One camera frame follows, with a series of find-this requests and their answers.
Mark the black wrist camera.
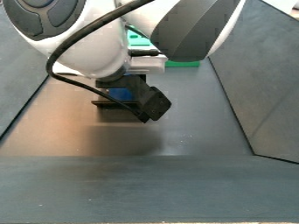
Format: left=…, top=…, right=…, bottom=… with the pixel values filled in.
left=96, top=74, right=172, bottom=123

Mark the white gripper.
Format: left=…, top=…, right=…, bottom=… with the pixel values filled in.
left=126, top=55, right=168, bottom=74

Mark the black cable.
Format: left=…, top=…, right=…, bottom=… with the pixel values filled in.
left=44, top=0, right=156, bottom=124

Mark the black cradle fixture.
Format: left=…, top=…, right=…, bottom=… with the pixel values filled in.
left=89, top=73, right=148, bottom=110

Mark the blue oval cylinder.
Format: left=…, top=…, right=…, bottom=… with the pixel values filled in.
left=108, top=88, right=133, bottom=101

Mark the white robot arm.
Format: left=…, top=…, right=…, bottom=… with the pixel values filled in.
left=2, top=0, right=246, bottom=79

